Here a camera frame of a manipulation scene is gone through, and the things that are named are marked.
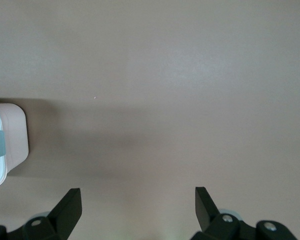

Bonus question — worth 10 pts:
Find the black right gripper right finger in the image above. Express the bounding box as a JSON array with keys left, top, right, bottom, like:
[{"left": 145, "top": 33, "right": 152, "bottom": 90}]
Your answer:
[{"left": 191, "top": 186, "right": 243, "bottom": 240}]

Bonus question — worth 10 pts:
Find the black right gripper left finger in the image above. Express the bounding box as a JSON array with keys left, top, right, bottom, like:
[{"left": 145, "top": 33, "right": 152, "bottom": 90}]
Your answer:
[{"left": 21, "top": 188, "right": 83, "bottom": 240}]

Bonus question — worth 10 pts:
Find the pink plastic box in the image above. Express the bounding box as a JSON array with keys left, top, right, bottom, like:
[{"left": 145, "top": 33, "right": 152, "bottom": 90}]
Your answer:
[{"left": 0, "top": 103, "right": 30, "bottom": 176}]

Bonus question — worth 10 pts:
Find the brown table mat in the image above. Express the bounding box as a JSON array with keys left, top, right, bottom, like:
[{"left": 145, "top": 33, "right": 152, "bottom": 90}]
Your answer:
[{"left": 0, "top": 0, "right": 300, "bottom": 240}]

